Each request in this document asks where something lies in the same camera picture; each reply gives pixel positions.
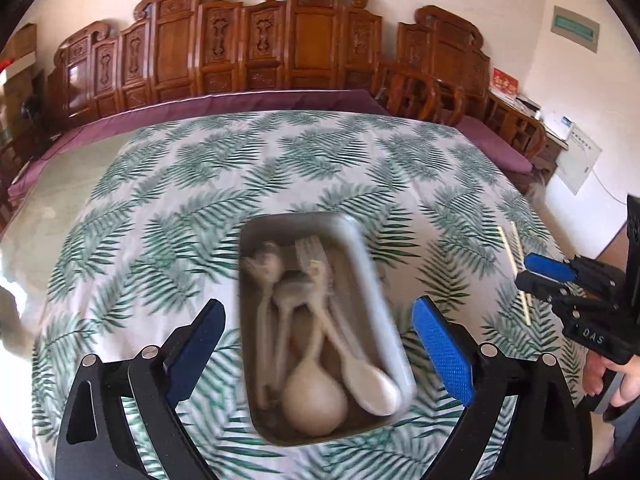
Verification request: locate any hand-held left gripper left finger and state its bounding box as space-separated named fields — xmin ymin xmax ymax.
xmin=52 ymin=299 xmax=226 ymax=480

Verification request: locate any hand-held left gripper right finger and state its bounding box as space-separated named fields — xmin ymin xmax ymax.
xmin=412 ymin=296 xmax=588 ymax=480

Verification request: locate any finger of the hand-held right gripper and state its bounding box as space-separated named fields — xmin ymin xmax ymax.
xmin=524 ymin=254 xmax=577 ymax=283
xmin=515 ymin=271 xmax=586 ymax=307

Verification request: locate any oval white spoon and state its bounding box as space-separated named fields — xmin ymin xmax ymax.
xmin=322 ymin=285 xmax=402 ymax=417

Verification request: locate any white fork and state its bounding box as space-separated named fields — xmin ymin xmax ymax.
xmin=242 ymin=245 xmax=281 ymax=396
xmin=294 ymin=235 xmax=335 ymax=311

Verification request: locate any small white spoon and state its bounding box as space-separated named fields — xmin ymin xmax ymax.
xmin=272 ymin=280 xmax=312 ymax=391

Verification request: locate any white rectangular tray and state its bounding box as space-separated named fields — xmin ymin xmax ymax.
xmin=239 ymin=211 xmax=417 ymax=447

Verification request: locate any person's right hand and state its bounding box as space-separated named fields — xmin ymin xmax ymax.
xmin=581 ymin=357 xmax=640 ymax=407

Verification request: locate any short purple seat cushion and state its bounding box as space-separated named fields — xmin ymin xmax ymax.
xmin=457 ymin=115 xmax=533 ymax=173

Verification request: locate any wooden side table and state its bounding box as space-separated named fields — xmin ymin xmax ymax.
xmin=487 ymin=90 xmax=556 ymax=181

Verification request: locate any white box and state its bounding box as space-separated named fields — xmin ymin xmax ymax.
xmin=545 ymin=112 xmax=573 ymax=141

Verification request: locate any leaf print tablecloth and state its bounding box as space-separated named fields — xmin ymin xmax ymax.
xmin=32 ymin=110 xmax=588 ymax=480

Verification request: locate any round back wooden chair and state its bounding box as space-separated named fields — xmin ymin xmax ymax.
xmin=380 ymin=62 xmax=466 ymax=126

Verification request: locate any carved wooden armchair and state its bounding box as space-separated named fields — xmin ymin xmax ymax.
xmin=397 ymin=5 xmax=493 ymax=111

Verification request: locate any long purple seat cushion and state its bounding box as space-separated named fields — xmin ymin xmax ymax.
xmin=7 ymin=89 xmax=391 ymax=201

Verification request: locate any carved wooden sofa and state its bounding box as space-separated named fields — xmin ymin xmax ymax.
xmin=47 ymin=0 xmax=386 ymax=121

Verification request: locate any cardboard box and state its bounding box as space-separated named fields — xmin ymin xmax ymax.
xmin=0 ymin=22 xmax=38 ymax=68

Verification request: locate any white cable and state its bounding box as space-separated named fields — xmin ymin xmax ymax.
xmin=592 ymin=167 xmax=628 ymax=198

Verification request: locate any white paper wall notice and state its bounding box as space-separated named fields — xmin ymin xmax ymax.
xmin=556 ymin=122 xmax=603 ymax=196

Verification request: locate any green wall sign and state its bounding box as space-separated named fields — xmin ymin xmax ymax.
xmin=551 ymin=6 xmax=599 ymax=53

